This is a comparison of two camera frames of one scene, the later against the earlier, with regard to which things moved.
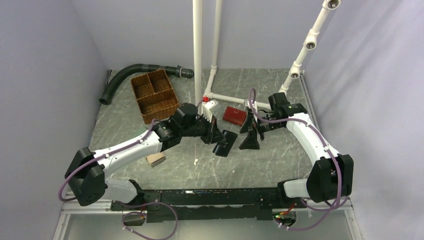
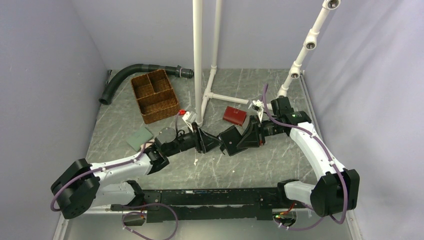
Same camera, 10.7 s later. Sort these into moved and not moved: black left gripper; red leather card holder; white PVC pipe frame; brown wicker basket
Moved: black left gripper
Not moved: brown wicker basket; red leather card holder; white PVC pipe frame
